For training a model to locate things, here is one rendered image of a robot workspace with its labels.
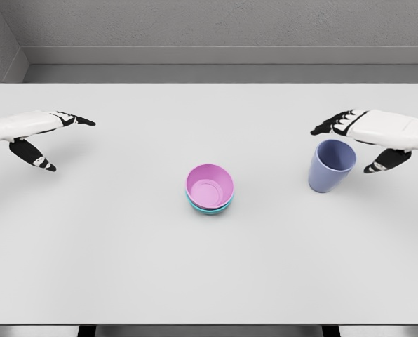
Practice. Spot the teal bowl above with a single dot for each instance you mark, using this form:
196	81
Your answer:
209	211

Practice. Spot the pink bowl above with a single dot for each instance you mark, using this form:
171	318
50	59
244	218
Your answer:
209	186

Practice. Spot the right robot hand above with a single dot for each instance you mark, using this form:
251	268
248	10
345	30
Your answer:
381	131

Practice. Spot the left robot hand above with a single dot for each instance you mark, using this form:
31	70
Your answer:
33	124

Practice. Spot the lavender blue cup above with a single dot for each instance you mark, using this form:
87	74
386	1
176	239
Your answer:
330	165

